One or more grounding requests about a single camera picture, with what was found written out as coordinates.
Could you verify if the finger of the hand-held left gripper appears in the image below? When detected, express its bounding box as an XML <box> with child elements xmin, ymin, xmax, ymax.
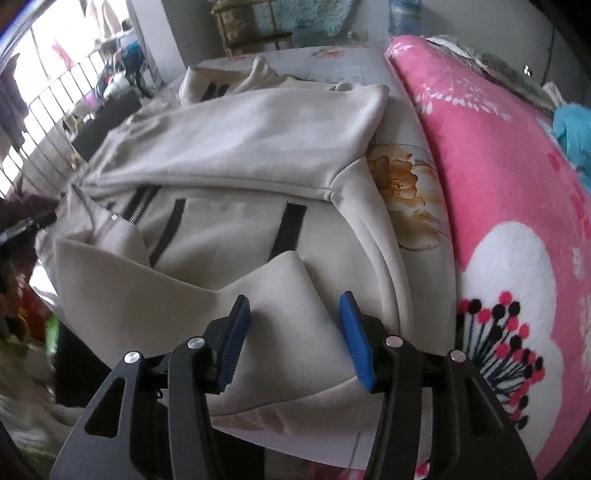
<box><xmin>0</xmin><ymin>211</ymin><xmax>58</xmax><ymax>244</ymax></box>

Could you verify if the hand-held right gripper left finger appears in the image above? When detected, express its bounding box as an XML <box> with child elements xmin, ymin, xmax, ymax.
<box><xmin>50</xmin><ymin>294</ymin><xmax>252</xmax><ymax>480</ymax></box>

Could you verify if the wooden chair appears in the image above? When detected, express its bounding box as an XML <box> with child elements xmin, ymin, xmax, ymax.
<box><xmin>210</xmin><ymin>0</ymin><xmax>296</xmax><ymax>58</ymax></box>

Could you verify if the green bag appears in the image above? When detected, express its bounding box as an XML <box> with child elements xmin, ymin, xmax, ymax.
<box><xmin>44</xmin><ymin>314</ymin><xmax>62</xmax><ymax>361</ymax></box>

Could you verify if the person's left forearm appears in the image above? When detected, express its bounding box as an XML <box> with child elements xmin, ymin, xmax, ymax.
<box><xmin>0</xmin><ymin>194</ymin><xmax>61</xmax><ymax>261</ymax></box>

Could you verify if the pink hanging garment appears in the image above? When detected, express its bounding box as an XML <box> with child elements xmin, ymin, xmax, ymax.
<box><xmin>51</xmin><ymin>39</ymin><xmax>77</xmax><ymax>70</ymax></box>

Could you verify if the beige zip jacket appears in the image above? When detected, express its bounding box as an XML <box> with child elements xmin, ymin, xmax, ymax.
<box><xmin>34</xmin><ymin>55</ymin><xmax>416</xmax><ymax>437</ymax></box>

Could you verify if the grey floral bed sheet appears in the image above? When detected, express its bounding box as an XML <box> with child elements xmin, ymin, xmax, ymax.
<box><xmin>189</xmin><ymin>44</ymin><xmax>458</xmax><ymax>469</ymax></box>

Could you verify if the grey patterned pillow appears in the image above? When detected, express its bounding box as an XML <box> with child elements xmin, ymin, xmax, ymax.
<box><xmin>425</xmin><ymin>34</ymin><xmax>555</xmax><ymax>112</ymax></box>

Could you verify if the black cabinet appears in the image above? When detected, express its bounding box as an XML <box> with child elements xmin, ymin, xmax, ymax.
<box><xmin>71</xmin><ymin>88</ymin><xmax>144</xmax><ymax>162</ymax></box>

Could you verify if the dark hanging coat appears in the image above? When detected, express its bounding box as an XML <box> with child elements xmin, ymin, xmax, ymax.
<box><xmin>0</xmin><ymin>53</ymin><xmax>29</xmax><ymax>148</ymax></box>

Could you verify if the metal window railing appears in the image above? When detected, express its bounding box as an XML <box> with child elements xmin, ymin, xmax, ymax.
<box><xmin>0</xmin><ymin>46</ymin><xmax>121</xmax><ymax>195</ymax></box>

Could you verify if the teal floral hanging cloth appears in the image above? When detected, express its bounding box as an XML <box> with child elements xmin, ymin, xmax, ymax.
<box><xmin>252</xmin><ymin>0</ymin><xmax>358</xmax><ymax>38</ymax></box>

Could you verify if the turquoise printed quilt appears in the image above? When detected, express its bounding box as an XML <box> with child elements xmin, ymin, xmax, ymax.
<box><xmin>551</xmin><ymin>104</ymin><xmax>591</xmax><ymax>172</ymax></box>

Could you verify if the pink floral blanket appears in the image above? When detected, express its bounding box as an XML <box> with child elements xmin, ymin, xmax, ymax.
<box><xmin>383</xmin><ymin>34</ymin><xmax>591</xmax><ymax>480</ymax></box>

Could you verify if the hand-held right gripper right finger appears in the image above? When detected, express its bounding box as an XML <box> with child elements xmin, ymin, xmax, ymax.
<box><xmin>338</xmin><ymin>291</ymin><xmax>539</xmax><ymax>480</ymax></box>

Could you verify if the blue water jug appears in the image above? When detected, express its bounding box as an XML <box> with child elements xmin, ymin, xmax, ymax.
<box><xmin>388</xmin><ymin>0</ymin><xmax>423</xmax><ymax>40</ymax></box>

